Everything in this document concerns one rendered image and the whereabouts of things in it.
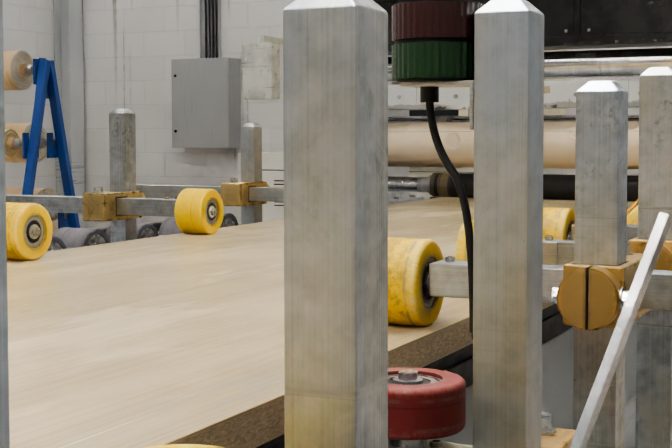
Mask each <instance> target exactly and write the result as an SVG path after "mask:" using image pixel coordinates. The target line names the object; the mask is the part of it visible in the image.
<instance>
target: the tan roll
mask: <svg viewBox="0 0 672 448"><path fill-rule="evenodd" d="M436 123H437V128H438V132H439V135H440V139H441V141H442V144H443V147H444V149H445V151H446V153H447V155H448V157H449V159H450V161H451V162H452V164H453V165H454V167H469V168H474V130H470V129H469V123H470V122H436ZM575 144H576V121H560V122H544V136H543V168H558V169H575ZM388 167H444V165H443V164H442V162H441V160H440V158H439V156H438V154H437V151H436V149H435V146H434V143H433V141H432V137H431V133H430V130H429V125H428V122H397V123H388ZM627 169H639V121H628V158H627Z"/></svg>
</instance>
